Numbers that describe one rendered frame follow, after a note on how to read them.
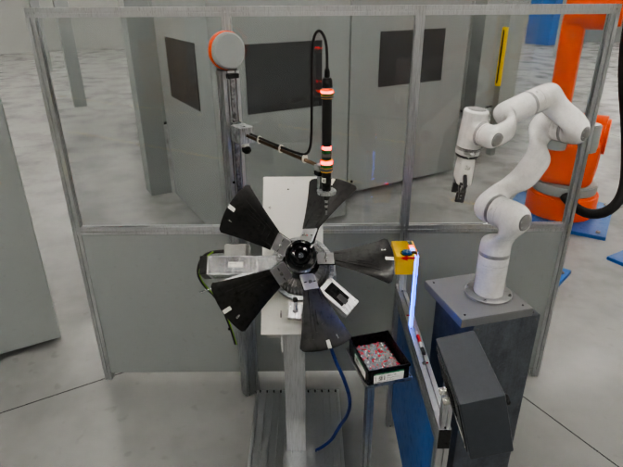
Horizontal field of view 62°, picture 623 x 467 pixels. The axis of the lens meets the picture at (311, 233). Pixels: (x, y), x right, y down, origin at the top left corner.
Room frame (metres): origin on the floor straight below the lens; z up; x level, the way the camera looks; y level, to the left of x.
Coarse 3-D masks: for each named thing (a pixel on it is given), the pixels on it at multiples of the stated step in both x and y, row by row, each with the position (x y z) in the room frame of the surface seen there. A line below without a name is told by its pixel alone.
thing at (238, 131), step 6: (234, 126) 2.27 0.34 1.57; (240, 126) 2.26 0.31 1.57; (246, 126) 2.26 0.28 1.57; (252, 126) 2.26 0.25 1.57; (234, 132) 2.26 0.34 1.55; (240, 132) 2.22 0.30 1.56; (246, 132) 2.24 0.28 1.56; (252, 132) 2.25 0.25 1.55; (234, 138) 2.27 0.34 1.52; (240, 138) 2.22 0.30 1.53; (246, 138) 2.23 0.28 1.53; (240, 144) 2.22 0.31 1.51
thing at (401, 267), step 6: (396, 246) 2.08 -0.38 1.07; (402, 246) 2.08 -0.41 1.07; (408, 246) 2.08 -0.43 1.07; (414, 246) 2.08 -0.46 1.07; (396, 252) 2.03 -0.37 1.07; (396, 258) 1.99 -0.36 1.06; (396, 264) 1.99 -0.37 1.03; (402, 264) 1.98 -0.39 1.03; (408, 264) 1.98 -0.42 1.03; (396, 270) 1.98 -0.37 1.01; (402, 270) 1.98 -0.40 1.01; (408, 270) 1.98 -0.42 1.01
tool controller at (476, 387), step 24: (456, 336) 1.18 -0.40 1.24; (456, 360) 1.09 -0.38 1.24; (480, 360) 1.07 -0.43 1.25; (456, 384) 1.01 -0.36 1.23; (480, 384) 0.99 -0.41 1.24; (456, 408) 0.98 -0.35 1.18; (480, 408) 0.94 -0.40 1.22; (504, 408) 0.94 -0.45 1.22; (480, 432) 0.94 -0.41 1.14; (504, 432) 0.94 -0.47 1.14; (480, 456) 0.94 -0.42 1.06
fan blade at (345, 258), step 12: (384, 240) 1.85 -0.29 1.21; (336, 252) 1.79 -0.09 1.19; (348, 252) 1.80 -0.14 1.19; (360, 252) 1.79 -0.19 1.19; (372, 252) 1.79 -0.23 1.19; (384, 252) 1.79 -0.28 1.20; (336, 264) 1.71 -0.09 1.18; (348, 264) 1.72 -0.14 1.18; (360, 264) 1.72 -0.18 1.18; (372, 264) 1.72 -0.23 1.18; (384, 264) 1.72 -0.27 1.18; (372, 276) 1.67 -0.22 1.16; (384, 276) 1.67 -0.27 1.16
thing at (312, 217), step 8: (312, 184) 2.01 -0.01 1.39; (336, 184) 1.95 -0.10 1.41; (344, 184) 1.93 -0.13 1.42; (352, 184) 1.92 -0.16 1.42; (312, 192) 1.98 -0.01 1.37; (344, 192) 1.90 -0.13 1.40; (352, 192) 1.89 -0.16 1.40; (312, 200) 1.95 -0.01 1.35; (320, 200) 1.92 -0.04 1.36; (328, 200) 1.89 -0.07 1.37; (336, 200) 1.88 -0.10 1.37; (344, 200) 1.87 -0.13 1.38; (312, 208) 1.91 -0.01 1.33; (320, 208) 1.88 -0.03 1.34; (328, 208) 1.86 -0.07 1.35; (336, 208) 1.85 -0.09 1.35; (312, 216) 1.88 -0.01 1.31; (320, 216) 1.85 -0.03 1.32; (328, 216) 1.83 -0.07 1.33; (304, 224) 1.88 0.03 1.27; (312, 224) 1.84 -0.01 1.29; (320, 224) 1.82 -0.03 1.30
